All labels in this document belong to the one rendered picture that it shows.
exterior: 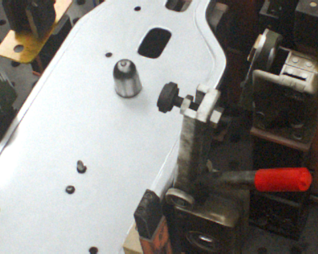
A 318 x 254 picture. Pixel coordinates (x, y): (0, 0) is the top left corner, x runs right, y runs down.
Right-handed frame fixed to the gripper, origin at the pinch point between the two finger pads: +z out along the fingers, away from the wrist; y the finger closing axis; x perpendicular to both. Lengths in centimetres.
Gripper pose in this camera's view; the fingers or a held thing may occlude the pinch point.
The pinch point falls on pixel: (29, 8)
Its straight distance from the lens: 70.3
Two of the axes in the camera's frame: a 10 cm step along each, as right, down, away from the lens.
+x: -4.0, 7.7, -5.0
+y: -9.1, -2.9, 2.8
